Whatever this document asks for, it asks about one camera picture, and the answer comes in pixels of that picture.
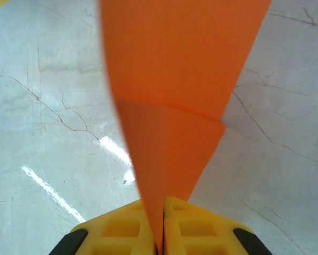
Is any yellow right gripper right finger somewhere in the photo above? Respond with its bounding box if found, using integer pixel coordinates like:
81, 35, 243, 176
163, 195, 270, 255

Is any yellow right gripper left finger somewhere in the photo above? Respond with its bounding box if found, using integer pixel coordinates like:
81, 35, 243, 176
48, 199, 160, 255

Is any orange paper sheet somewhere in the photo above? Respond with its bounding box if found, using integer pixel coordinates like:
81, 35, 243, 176
98, 0, 272, 252

